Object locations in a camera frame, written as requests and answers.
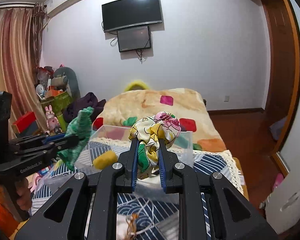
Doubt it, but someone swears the floral fabric scrunchie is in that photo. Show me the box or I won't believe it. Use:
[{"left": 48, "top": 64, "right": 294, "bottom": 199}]
[{"left": 129, "top": 112, "right": 181, "bottom": 179}]

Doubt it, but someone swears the small black wall monitor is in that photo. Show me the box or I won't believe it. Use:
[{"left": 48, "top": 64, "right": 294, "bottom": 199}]
[{"left": 117, "top": 25, "right": 152, "bottom": 53}]

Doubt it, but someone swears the green cardboard box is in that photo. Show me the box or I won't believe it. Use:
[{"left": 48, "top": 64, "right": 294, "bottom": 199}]
[{"left": 40, "top": 92, "right": 72, "bottom": 134}]

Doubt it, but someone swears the clear plastic storage box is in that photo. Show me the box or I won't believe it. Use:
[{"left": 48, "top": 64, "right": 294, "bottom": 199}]
[{"left": 74, "top": 124, "right": 194, "bottom": 176}]

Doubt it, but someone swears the beige colourful patch blanket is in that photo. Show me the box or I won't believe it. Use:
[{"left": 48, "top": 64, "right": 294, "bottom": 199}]
[{"left": 93, "top": 88, "right": 226, "bottom": 153}]

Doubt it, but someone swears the yellow felt piece in box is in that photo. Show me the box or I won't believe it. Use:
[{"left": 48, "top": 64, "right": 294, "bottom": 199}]
[{"left": 93, "top": 150, "right": 118, "bottom": 170}]

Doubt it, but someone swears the green knitted cloth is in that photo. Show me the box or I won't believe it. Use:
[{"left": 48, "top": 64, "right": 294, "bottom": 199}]
[{"left": 57, "top": 106, "right": 94, "bottom": 171}]

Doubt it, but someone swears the white drawstring pouch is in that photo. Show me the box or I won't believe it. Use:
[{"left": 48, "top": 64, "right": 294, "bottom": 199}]
[{"left": 116, "top": 214, "right": 128, "bottom": 240}]

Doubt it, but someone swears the dark purple clothing pile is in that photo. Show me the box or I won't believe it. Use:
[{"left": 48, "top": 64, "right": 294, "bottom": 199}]
[{"left": 63, "top": 92, "right": 106, "bottom": 124}]

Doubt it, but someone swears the navy patterned tablecloth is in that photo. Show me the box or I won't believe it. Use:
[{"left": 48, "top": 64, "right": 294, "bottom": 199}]
[{"left": 29, "top": 138, "right": 243, "bottom": 239}]

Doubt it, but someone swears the brown wooden door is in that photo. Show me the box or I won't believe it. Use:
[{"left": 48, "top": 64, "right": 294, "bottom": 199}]
[{"left": 261, "top": 0, "right": 300, "bottom": 154}]

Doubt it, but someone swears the pink rabbit plush toy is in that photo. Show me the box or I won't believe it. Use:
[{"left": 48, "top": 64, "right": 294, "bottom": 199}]
[{"left": 45, "top": 105, "right": 62, "bottom": 134}]

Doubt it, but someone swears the large black wall television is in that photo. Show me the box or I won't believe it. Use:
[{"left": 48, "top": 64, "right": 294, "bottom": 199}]
[{"left": 102, "top": 0, "right": 162, "bottom": 32}]

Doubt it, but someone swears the left hand on handle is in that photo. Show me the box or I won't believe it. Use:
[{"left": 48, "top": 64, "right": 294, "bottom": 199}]
[{"left": 15, "top": 178, "right": 32, "bottom": 211}]

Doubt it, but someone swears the grey green plush toy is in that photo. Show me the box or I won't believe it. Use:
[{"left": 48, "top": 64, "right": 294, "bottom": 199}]
[{"left": 51, "top": 67, "right": 81, "bottom": 100}]

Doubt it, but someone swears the striped pink curtain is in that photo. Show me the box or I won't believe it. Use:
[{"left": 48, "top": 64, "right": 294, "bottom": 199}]
[{"left": 0, "top": 7, "right": 46, "bottom": 139}]

